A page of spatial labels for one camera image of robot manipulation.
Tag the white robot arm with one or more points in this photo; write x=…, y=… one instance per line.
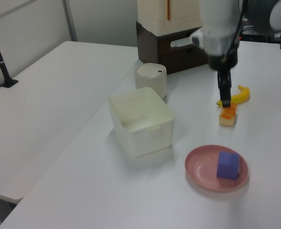
x=214, y=19

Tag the pink plate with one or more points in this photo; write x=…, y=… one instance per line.
x=200, y=167

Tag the small cream lidded bin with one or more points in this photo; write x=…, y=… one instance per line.
x=150, y=83

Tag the black box with red light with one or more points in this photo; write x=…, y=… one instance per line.
x=257, y=35

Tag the purple cube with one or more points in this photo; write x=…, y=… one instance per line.
x=227, y=167

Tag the cream cabinet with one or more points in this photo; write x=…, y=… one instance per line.
x=152, y=14

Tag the yellow toy banana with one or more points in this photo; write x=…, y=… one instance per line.
x=240, y=95

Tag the toy salmon sushi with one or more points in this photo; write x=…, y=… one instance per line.
x=227, y=118

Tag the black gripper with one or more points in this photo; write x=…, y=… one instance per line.
x=216, y=62

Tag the cream open plastic box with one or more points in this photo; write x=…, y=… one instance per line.
x=140, y=143

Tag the dark brown drawer unit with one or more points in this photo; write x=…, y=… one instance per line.
x=176, y=59

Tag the black camera stand pole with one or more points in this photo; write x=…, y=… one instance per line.
x=0, y=62

